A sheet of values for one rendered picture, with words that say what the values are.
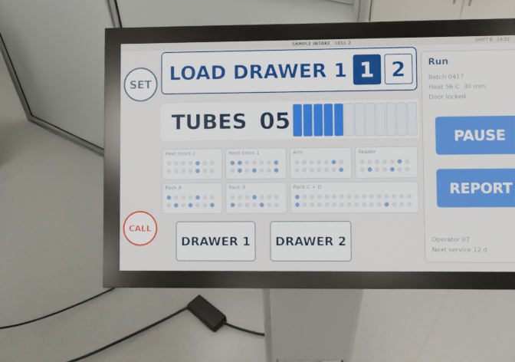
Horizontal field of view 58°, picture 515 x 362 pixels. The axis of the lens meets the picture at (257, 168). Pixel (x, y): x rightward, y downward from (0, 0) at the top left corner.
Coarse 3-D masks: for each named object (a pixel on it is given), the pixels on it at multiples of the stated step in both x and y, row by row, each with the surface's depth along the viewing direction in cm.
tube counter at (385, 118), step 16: (272, 112) 54; (288, 112) 54; (304, 112) 54; (320, 112) 54; (336, 112) 54; (352, 112) 54; (368, 112) 54; (384, 112) 54; (400, 112) 54; (416, 112) 53; (272, 128) 54; (288, 128) 54; (304, 128) 54; (320, 128) 54; (336, 128) 54; (352, 128) 54; (368, 128) 54; (384, 128) 54; (400, 128) 54; (416, 128) 53
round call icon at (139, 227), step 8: (128, 216) 55; (136, 216) 55; (144, 216) 55; (152, 216) 55; (128, 224) 55; (136, 224) 55; (144, 224) 55; (152, 224) 55; (128, 232) 55; (136, 232) 55; (144, 232) 55; (152, 232) 55; (128, 240) 55; (136, 240) 55; (144, 240) 55; (152, 240) 54
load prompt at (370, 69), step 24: (312, 48) 54; (336, 48) 54; (360, 48) 54; (384, 48) 54; (408, 48) 54; (168, 72) 55; (192, 72) 55; (216, 72) 55; (240, 72) 55; (264, 72) 55; (288, 72) 54; (312, 72) 54; (336, 72) 54; (360, 72) 54; (384, 72) 54; (408, 72) 54
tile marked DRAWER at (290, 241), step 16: (272, 224) 54; (288, 224) 54; (304, 224) 54; (320, 224) 54; (336, 224) 53; (272, 240) 54; (288, 240) 54; (304, 240) 54; (320, 240) 53; (336, 240) 53; (352, 240) 53; (272, 256) 54; (288, 256) 54; (304, 256) 54; (320, 256) 53; (336, 256) 53; (352, 256) 53
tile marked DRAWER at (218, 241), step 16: (176, 224) 54; (192, 224) 54; (208, 224) 54; (224, 224) 54; (240, 224) 54; (176, 240) 54; (192, 240) 54; (208, 240) 54; (224, 240) 54; (240, 240) 54; (256, 240) 54; (176, 256) 54; (192, 256) 54; (208, 256) 54; (224, 256) 54; (240, 256) 54; (256, 256) 54
